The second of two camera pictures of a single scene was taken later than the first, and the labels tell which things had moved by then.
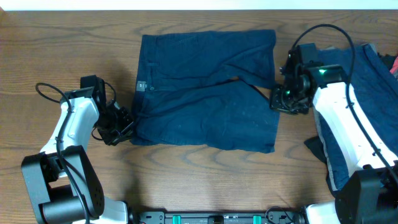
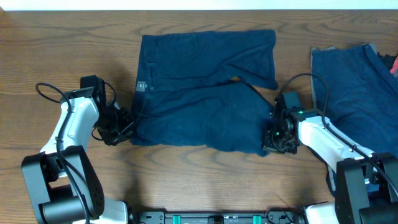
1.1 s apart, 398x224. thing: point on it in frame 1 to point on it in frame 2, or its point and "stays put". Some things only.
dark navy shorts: (185, 99) stays put
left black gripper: (112, 139) stays put
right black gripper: (276, 102) to (268, 145)
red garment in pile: (393, 70) stays put
